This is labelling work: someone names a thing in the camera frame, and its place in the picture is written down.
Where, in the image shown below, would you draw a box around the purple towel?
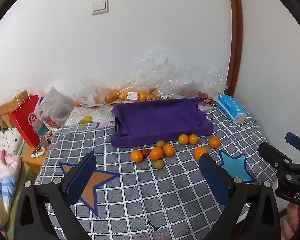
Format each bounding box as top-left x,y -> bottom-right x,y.
110,98 -> 214,148

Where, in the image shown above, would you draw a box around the cluster of small bottles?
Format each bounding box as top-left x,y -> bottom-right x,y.
39,129 -> 53,153

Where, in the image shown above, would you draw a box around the blue tissue pack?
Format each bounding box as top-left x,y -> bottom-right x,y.
216,94 -> 248,123

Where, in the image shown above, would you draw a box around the small mandarin orange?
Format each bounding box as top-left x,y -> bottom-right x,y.
130,149 -> 144,163

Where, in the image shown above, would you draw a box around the white fruit-printed sheet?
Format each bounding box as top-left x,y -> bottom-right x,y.
64,102 -> 125,128

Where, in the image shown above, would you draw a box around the small black tool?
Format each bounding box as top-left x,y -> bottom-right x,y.
146,221 -> 160,232

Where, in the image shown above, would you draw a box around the white dotted pillow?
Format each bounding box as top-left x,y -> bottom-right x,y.
0,127 -> 24,155

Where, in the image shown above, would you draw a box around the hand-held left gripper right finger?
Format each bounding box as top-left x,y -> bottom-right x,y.
199,152 -> 282,240

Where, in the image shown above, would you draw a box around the brown wooden door frame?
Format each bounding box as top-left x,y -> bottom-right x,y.
225,0 -> 243,97

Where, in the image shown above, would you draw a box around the white light switch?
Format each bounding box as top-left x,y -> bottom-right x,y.
92,0 -> 109,15

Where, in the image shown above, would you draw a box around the red paper bag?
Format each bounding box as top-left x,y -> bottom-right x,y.
9,88 -> 44,148

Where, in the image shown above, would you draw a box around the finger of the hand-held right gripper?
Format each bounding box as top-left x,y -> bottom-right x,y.
285,132 -> 300,155
258,142 -> 294,178

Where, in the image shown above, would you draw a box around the pastel printed quilt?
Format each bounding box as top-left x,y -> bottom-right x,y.
0,149 -> 22,230

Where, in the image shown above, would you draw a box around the wooden nightstand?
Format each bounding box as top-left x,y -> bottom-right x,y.
21,144 -> 49,174

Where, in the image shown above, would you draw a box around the pack of yellow-green fruits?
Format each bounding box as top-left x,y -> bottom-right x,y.
150,87 -> 174,100

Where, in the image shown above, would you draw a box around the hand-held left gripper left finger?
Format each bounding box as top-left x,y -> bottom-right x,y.
14,152 -> 98,240

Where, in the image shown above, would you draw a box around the crumpled clear plastic bag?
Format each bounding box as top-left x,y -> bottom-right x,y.
126,50 -> 228,100

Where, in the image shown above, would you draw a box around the bag of red cherry tomatoes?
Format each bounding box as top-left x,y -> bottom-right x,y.
182,85 -> 213,100

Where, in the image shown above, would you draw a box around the green bed sheet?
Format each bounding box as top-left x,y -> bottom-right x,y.
5,162 -> 40,240

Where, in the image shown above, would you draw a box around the clear bag of oranges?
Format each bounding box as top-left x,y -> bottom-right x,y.
74,80 -> 110,107

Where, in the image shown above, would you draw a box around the grey-white plastic bag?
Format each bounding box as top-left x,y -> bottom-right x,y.
34,86 -> 74,133

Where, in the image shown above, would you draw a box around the grey checked blanket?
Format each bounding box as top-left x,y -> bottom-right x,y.
35,106 -> 278,240

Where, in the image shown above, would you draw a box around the person's right hand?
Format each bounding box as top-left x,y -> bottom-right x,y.
281,202 -> 300,240

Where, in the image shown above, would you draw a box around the labelled pack of small oranges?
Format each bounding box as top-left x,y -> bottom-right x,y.
105,87 -> 155,103

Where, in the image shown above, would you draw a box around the wooden headboard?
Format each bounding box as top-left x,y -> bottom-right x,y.
0,97 -> 25,130

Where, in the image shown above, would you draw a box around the black eyeglasses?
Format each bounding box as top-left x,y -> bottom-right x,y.
196,96 -> 218,107

